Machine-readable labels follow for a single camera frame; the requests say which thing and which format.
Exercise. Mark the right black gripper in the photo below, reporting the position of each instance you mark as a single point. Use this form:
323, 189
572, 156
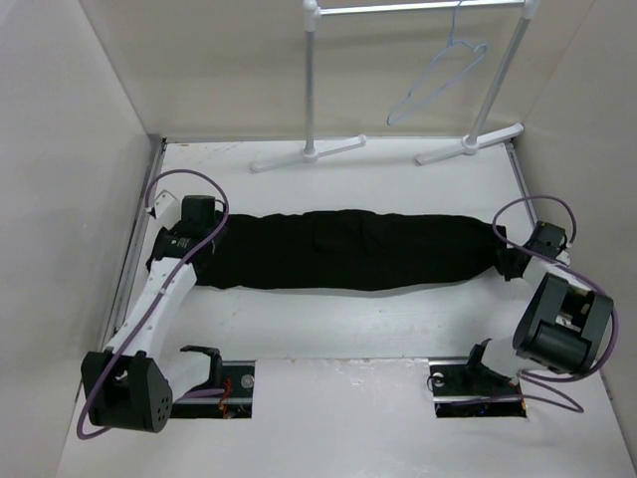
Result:
503, 259

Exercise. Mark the white clothes rack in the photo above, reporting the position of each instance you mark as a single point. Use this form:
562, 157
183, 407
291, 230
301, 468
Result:
469, 144

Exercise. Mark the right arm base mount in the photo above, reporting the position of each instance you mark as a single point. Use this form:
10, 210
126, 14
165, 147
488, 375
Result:
460, 393

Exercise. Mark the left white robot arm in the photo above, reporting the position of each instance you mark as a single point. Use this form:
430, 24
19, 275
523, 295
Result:
130, 384

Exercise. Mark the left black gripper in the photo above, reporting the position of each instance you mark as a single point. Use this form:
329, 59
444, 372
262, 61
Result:
214, 229

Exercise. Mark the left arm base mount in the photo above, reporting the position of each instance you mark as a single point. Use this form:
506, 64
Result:
230, 398

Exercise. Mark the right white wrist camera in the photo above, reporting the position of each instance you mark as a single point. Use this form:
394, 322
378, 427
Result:
563, 258

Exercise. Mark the black trousers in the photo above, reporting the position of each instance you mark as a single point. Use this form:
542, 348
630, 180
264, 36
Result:
350, 250

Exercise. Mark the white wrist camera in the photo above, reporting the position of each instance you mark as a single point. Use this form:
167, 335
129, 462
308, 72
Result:
164, 209
563, 258

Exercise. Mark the light blue wire hanger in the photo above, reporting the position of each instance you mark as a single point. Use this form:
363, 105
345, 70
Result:
447, 68

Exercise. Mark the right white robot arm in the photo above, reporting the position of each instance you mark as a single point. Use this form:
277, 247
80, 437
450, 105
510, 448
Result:
563, 326

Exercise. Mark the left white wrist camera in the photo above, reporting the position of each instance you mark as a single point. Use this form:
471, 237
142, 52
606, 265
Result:
164, 209

